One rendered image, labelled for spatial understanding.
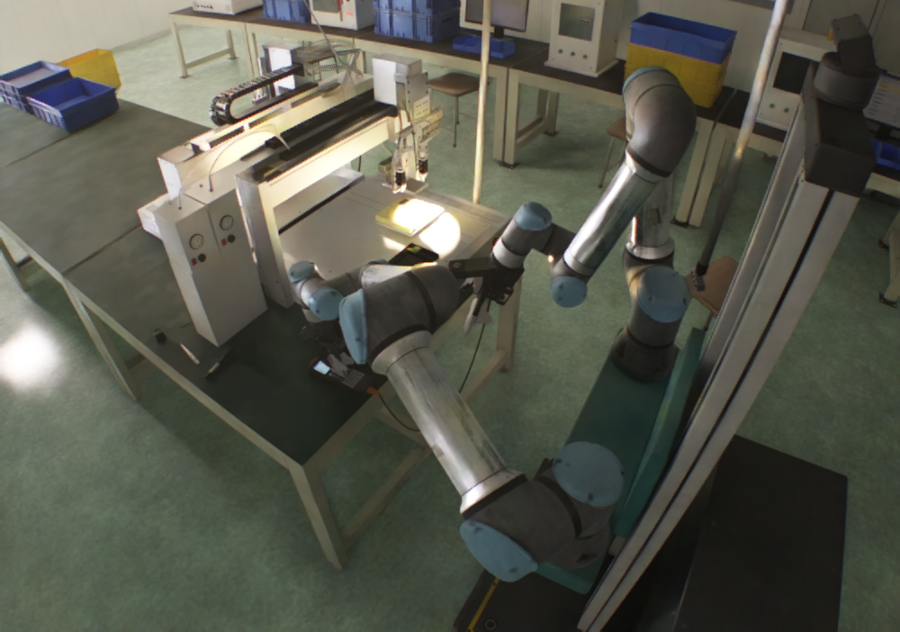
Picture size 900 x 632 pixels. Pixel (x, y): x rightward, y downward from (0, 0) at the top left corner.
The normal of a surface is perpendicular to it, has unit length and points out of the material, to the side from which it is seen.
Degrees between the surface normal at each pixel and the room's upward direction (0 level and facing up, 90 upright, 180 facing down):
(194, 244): 90
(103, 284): 0
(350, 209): 0
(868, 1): 90
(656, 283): 7
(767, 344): 90
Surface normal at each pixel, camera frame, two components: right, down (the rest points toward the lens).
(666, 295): -0.01, -0.66
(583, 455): 0.11, -0.80
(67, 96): 0.83, 0.37
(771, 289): -0.49, 0.58
